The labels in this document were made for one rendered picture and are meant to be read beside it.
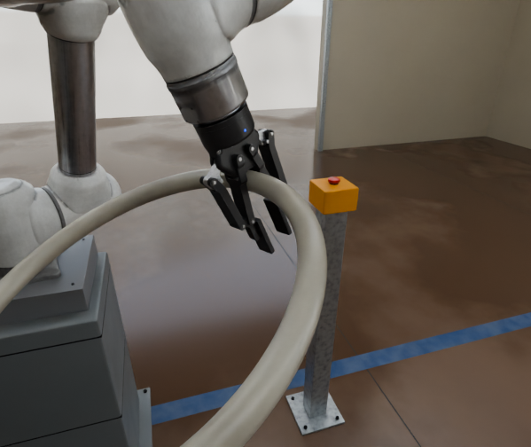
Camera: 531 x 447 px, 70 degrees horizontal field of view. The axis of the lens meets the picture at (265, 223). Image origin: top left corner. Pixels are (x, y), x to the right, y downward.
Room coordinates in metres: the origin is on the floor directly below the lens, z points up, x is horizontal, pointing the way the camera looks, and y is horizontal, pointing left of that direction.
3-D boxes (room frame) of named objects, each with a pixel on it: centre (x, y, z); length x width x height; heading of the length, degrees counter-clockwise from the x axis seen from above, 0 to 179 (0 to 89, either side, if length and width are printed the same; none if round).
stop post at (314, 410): (1.15, -0.22, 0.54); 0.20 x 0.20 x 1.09; 17
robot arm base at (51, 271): (0.94, 0.73, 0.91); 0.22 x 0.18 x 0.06; 118
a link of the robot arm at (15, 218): (0.95, 0.70, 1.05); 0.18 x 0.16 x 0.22; 140
